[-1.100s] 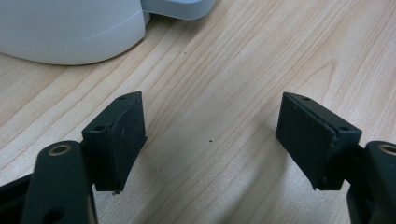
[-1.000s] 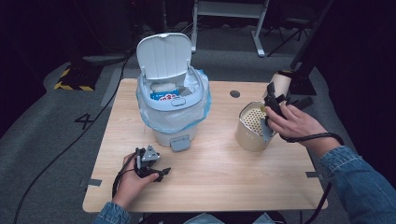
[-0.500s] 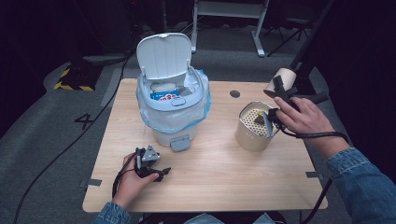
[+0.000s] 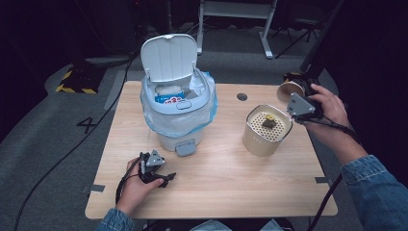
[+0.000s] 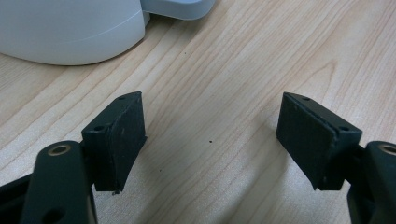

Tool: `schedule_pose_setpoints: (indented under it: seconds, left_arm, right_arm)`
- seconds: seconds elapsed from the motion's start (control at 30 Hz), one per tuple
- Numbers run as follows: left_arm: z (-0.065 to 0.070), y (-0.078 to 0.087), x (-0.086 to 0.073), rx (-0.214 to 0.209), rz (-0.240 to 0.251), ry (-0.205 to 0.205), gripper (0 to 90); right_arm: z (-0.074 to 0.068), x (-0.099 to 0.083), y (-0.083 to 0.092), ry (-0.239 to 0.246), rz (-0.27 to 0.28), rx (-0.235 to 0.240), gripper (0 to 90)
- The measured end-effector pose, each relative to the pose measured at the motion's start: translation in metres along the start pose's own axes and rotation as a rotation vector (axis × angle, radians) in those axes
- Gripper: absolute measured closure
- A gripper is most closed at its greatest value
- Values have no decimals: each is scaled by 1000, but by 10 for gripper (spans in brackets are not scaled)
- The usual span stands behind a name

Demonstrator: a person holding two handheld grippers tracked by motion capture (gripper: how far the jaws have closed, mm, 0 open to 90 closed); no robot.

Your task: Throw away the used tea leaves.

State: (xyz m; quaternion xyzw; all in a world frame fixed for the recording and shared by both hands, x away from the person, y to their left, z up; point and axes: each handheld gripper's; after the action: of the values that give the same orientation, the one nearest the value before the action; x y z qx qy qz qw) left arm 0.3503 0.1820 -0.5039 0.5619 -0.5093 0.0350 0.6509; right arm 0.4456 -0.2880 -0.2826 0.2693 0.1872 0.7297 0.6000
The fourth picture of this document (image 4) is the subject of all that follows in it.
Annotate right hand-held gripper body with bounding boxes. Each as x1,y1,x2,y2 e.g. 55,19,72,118
286,91,324,125

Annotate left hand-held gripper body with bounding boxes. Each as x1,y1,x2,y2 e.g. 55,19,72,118
139,148,166,185

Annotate brown paper cup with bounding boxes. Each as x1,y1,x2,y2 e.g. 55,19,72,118
276,79,306,105

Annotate wet tea leaves clump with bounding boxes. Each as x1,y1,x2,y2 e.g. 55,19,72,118
262,114,277,130

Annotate beige strainer canister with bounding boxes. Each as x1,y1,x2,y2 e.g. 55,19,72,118
242,103,293,158

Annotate blue printed drink carton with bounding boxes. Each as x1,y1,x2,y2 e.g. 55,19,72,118
154,84,187,106

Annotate white and blue pedal bin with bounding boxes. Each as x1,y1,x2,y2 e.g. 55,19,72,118
140,33,217,159

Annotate person's left hand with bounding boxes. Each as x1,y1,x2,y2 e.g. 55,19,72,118
115,157,166,217

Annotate person's right hand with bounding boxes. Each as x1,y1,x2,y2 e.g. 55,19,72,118
302,83,352,142

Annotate yellow black striped stand base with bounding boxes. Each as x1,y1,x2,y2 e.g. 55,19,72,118
55,64,108,95
283,71,321,85

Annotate blue plastic bin bag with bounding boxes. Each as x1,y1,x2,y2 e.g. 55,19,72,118
140,70,219,140

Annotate black slanted stand pole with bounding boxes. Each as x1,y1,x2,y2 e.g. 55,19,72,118
299,0,345,73

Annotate black tripod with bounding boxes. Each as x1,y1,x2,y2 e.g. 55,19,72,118
274,17,322,60

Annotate person's legs in jeans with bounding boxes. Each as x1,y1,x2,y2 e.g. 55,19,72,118
189,218,285,231

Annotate left hand-held gripper black cable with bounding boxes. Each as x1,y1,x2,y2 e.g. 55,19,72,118
115,153,143,206

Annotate hand-held gripper black cable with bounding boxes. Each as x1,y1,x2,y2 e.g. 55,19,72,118
293,115,362,231
115,153,143,206

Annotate right hand-held gripper black cable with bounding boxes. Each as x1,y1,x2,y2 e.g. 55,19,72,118
293,115,362,231

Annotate long black floor cable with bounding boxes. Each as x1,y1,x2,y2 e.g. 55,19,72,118
12,47,145,231

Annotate white desk frame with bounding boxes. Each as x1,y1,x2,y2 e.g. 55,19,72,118
194,0,279,60

